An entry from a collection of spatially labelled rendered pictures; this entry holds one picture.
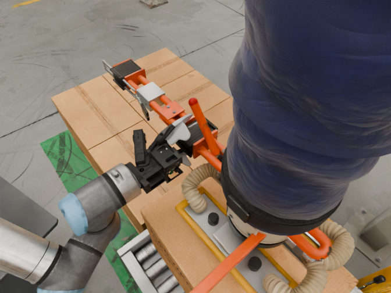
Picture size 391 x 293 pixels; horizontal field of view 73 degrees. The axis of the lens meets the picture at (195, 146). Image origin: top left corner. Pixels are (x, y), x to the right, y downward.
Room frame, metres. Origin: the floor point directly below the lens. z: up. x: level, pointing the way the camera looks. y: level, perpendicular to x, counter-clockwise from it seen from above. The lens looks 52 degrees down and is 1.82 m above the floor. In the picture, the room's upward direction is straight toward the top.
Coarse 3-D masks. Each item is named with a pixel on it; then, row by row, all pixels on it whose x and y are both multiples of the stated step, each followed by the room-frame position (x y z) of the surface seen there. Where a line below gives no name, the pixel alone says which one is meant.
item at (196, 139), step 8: (192, 120) 0.50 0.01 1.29; (208, 120) 0.50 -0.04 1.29; (192, 128) 0.47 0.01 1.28; (216, 128) 0.47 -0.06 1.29; (192, 136) 0.45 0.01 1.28; (200, 136) 0.45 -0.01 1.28; (216, 136) 0.45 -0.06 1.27; (176, 144) 0.45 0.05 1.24; (184, 144) 0.42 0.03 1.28; (192, 144) 0.42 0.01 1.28; (200, 144) 0.42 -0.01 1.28; (192, 152) 0.41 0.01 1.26
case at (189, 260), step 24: (168, 192) 0.46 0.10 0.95; (216, 192) 0.46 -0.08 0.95; (144, 216) 0.37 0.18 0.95; (168, 216) 0.37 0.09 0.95; (168, 240) 0.28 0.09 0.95; (192, 240) 0.28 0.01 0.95; (168, 264) 0.28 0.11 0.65; (192, 264) 0.21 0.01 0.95; (216, 264) 0.21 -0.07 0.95; (288, 264) 0.21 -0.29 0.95; (192, 288) 0.15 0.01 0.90; (216, 288) 0.14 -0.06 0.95; (240, 288) 0.14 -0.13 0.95; (336, 288) 0.14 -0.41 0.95
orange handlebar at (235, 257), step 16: (144, 80) 0.68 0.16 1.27; (160, 112) 0.54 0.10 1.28; (176, 112) 0.54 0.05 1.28; (208, 160) 0.38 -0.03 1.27; (256, 240) 0.18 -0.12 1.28; (304, 240) 0.18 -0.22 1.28; (320, 240) 0.18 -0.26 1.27; (240, 256) 0.15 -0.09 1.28; (320, 256) 0.15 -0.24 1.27; (224, 272) 0.12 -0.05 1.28; (208, 288) 0.09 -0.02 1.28
